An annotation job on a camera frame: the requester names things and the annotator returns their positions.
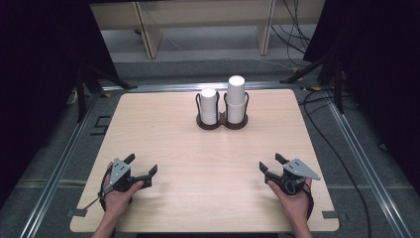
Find light wooden shelf unit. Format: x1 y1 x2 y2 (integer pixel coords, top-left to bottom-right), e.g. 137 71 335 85
89 0 327 60

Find thin white floor cable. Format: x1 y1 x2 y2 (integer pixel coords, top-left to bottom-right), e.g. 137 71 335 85
253 57 295 72

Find tall stack of white cups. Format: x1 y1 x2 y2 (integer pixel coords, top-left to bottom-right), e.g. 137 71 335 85
226 74 248 125

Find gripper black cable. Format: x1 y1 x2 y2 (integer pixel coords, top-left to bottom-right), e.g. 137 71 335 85
86 164 114 213
302 181 315 222

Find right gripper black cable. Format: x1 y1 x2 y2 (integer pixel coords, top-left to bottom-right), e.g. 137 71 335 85
302 181 315 222

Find short stack of white cups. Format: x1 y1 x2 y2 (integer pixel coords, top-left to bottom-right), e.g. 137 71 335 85
200 87 219 126

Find dark curtain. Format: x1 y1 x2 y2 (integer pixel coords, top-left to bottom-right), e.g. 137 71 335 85
302 0 420 196
0 0 121 212

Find bundle of black floor cables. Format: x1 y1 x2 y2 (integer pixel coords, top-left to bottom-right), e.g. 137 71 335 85
270 0 313 67

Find person's right hand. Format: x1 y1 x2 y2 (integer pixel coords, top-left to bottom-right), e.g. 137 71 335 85
267 178 313 222

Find black tripod stand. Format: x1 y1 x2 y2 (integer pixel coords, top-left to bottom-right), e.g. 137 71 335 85
279 46 345 115
74 61 139 124

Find black double cup holder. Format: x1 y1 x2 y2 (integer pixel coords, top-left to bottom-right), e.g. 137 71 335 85
195 91 250 131

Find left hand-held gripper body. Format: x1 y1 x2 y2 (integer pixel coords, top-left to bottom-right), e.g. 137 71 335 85
103 158 146 193

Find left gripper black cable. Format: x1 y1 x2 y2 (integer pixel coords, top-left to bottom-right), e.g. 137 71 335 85
86 164 114 213

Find metal floor rail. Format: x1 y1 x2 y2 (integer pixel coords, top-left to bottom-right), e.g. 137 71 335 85
328 101 414 238
19 93 102 238

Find long black floor cable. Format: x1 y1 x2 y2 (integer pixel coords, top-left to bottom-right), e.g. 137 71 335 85
298 88 373 238

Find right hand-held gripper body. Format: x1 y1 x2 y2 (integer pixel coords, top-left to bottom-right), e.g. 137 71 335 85
272 158 322 196

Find person's left hand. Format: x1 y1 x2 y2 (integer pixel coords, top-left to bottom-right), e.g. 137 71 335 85
102 161 146 218

